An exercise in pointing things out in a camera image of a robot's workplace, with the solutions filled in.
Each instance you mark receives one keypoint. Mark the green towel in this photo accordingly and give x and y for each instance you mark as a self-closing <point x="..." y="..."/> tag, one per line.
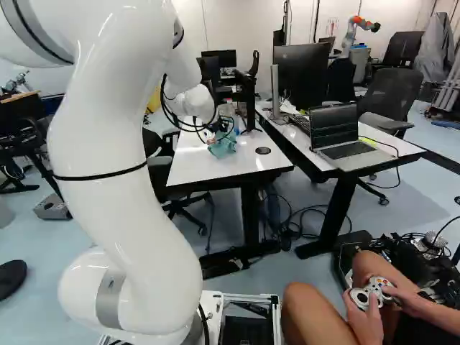
<point x="223" y="148"/>

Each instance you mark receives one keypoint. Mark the black keyboard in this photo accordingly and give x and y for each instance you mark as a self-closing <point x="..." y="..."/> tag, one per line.
<point x="300" y="123"/>

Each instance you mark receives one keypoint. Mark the large black monitor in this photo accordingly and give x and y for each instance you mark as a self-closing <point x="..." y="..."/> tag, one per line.
<point x="300" y="73"/>

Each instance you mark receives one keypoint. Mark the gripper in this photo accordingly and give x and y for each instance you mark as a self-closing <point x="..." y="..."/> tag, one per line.
<point x="220" y="125"/>

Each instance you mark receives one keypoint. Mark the person's legs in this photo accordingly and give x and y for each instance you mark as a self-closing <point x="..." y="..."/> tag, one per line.
<point x="316" y="312"/>

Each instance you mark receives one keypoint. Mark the white table with laptop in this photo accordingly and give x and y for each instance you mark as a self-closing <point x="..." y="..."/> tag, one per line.
<point x="309" y="142"/>

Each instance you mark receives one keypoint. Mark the grey box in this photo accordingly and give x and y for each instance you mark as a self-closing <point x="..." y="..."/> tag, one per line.
<point x="52" y="208"/>

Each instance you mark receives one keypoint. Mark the black mesh office chair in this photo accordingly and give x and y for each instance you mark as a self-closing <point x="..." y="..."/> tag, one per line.
<point x="390" y="93"/>

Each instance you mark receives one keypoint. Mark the yellow-green small object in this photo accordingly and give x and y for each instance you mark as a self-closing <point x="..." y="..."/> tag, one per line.
<point x="367" y="140"/>

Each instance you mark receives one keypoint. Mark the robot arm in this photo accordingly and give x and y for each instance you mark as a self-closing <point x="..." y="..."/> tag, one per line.
<point x="118" y="151"/>

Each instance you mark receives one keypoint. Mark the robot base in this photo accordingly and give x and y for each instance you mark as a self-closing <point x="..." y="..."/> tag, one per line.
<point x="248" y="320"/>

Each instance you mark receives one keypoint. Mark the white game controller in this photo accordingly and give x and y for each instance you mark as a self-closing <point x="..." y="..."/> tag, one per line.
<point x="372" y="292"/>

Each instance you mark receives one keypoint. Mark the black monitor on stand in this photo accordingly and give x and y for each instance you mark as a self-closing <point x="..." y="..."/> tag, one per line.
<point x="247" y="97"/>

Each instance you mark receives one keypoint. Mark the grey open laptop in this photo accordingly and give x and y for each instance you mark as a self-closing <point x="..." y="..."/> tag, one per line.
<point x="334" y="125"/>

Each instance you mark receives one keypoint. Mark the person's right hand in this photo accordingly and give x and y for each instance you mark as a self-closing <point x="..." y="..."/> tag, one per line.
<point x="409" y="300"/>

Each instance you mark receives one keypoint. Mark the person's left hand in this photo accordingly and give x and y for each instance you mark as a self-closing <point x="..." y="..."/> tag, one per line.
<point x="361" y="316"/>

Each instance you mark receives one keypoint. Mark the white table with black legs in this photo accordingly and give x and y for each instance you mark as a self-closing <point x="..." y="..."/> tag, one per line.
<point x="230" y="161"/>

